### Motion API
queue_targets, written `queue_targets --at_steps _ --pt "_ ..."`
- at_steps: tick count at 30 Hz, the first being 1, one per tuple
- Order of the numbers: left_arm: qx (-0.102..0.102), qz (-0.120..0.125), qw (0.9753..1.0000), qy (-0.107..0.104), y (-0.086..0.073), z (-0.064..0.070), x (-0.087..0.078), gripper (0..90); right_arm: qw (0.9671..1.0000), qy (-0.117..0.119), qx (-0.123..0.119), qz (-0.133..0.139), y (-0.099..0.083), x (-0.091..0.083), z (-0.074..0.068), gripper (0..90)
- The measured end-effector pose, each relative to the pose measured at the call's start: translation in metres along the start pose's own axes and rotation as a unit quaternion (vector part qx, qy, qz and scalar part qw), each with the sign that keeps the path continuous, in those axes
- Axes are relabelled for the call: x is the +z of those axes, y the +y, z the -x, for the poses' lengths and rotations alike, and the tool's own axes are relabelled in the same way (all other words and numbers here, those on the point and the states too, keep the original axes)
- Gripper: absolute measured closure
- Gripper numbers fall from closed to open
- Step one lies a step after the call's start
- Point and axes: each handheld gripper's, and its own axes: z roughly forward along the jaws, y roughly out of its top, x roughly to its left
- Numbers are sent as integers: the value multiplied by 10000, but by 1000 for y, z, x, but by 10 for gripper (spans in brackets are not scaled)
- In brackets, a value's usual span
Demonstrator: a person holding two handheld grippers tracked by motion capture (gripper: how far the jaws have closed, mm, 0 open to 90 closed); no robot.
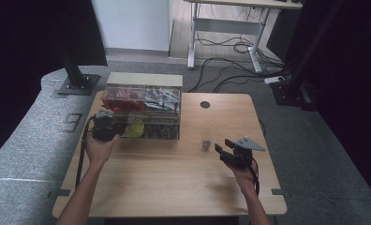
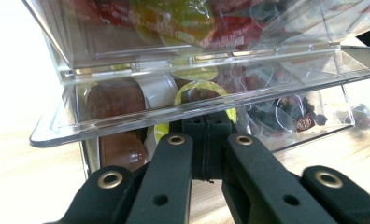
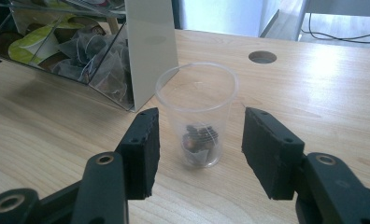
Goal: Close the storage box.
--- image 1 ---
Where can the clear acrylic drawer organizer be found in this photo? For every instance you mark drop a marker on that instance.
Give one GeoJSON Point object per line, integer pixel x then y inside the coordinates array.
{"type": "Point", "coordinates": [144, 80]}

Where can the floor socket cover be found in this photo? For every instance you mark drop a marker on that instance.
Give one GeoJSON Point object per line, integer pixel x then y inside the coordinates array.
{"type": "Point", "coordinates": [72, 122]}

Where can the person's left hand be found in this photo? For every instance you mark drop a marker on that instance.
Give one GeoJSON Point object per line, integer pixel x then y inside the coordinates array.
{"type": "Point", "coordinates": [98, 151]}

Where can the black metal stand with base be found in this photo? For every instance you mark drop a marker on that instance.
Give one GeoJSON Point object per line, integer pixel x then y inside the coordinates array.
{"type": "Point", "coordinates": [77, 84]}

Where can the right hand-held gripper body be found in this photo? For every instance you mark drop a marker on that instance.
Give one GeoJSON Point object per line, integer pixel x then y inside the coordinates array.
{"type": "Point", "coordinates": [241, 157]}

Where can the white power strip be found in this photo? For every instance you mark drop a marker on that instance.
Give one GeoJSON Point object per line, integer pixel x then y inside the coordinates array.
{"type": "Point", "coordinates": [274, 80]}

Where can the pile of red packets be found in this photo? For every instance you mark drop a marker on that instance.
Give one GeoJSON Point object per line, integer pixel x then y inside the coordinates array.
{"type": "Point", "coordinates": [122, 103]}

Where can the pile of silver packets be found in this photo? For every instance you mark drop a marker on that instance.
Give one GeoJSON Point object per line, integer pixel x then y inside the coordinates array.
{"type": "Point", "coordinates": [163, 99]}

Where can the white desk frame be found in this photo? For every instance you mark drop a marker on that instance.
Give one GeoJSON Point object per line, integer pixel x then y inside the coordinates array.
{"type": "Point", "coordinates": [227, 26]}

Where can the pile of yellow-green packets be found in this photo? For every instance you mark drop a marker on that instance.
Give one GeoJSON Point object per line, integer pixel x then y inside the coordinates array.
{"type": "Point", "coordinates": [135, 129]}

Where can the pile of dark packets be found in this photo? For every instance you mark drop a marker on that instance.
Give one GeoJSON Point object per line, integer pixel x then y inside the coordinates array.
{"type": "Point", "coordinates": [161, 131]}

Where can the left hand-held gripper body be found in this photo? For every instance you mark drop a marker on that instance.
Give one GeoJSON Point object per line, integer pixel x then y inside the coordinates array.
{"type": "Point", "coordinates": [105, 128]}

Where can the person's right hand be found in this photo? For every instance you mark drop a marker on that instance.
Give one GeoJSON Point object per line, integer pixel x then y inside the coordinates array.
{"type": "Point", "coordinates": [247, 178]}

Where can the black curtain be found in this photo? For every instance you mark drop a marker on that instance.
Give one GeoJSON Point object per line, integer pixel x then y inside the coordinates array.
{"type": "Point", "coordinates": [24, 47]}
{"type": "Point", "coordinates": [355, 93]}

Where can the black box under desk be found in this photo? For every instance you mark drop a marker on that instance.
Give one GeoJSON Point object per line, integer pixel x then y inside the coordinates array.
{"type": "Point", "coordinates": [280, 34]}

